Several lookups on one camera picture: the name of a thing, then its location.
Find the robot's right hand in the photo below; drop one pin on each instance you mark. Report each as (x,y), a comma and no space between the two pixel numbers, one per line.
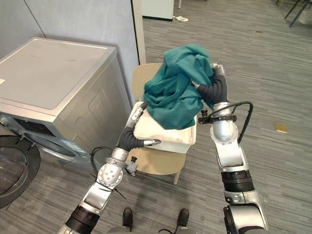
(215,90)

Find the robot's dark right foot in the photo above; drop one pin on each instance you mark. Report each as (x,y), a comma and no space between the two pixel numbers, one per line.
(183,216)

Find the cream laundry basket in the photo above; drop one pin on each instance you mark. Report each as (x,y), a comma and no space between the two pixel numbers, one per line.
(156,132)

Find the robot's dark foot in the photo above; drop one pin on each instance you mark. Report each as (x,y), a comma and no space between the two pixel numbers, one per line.
(127,215)
(183,216)

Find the white partition post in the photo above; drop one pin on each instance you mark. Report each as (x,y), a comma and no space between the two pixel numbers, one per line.
(139,31)

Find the round washing machine door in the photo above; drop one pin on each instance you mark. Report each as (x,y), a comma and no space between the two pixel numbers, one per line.
(14,168)

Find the black metal chair legs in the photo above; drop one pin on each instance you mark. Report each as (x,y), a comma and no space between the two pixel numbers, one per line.
(296,12)

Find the robot's left hand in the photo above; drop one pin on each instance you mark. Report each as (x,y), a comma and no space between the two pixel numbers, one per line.
(128,140)

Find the silver washing machine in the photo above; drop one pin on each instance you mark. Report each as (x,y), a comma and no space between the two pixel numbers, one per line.
(56,80)

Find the white paper on floor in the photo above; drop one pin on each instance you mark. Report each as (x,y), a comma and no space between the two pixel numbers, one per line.
(181,19)

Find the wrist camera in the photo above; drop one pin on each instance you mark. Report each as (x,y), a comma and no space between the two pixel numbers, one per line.
(204,117)
(132,167)

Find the small brown scrap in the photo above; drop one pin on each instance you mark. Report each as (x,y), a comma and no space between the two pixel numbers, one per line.
(259,32)

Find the beige plastic chair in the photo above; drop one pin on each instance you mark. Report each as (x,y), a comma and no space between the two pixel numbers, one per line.
(143,75)

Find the robot's dark left foot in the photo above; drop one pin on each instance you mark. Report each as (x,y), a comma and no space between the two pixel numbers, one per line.
(127,215)

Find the teal green cloth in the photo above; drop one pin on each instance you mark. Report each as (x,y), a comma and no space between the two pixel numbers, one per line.
(175,92)

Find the white cabinet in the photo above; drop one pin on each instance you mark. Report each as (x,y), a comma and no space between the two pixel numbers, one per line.
(157,8)

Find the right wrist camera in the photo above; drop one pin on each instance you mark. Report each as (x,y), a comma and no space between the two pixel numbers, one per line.
(204,117)

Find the robot's silver left arm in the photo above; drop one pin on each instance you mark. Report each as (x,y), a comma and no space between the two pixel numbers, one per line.
(109,175)

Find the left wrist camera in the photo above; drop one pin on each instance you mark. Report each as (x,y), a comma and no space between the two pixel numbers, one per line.
(132,167)

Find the robot's silver right arm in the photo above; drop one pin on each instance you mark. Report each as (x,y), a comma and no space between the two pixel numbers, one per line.
(229,151)

